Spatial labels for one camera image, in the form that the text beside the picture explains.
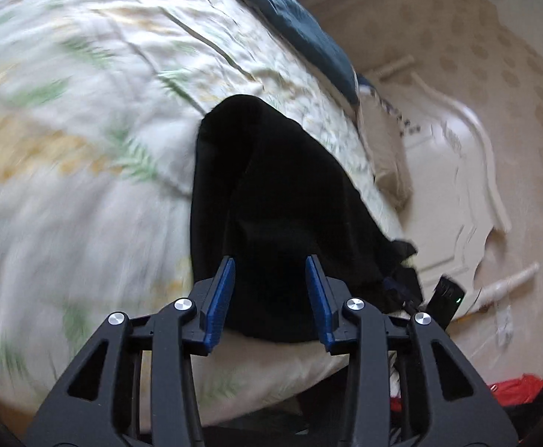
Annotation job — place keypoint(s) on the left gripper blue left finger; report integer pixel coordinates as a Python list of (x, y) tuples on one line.
[(216, 304)]

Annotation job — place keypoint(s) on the black pants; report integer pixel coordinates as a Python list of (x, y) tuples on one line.
[(268, 195)]

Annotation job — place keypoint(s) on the red cloth on floor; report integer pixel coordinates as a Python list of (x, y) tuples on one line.
[(518, 391)]

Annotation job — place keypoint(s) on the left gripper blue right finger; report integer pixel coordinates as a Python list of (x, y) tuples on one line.
[(322, 302)]

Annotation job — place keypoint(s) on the beige pillow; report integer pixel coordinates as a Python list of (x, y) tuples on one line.
[(380, 127)]

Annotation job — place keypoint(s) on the white carved headboard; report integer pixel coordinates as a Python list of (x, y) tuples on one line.
[(455, 202)]

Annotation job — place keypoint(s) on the floral white bed cover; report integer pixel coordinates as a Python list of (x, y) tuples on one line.
[(100, 101)]

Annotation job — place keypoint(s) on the dark teal blanket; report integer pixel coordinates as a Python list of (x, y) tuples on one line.
[(303, 32)]

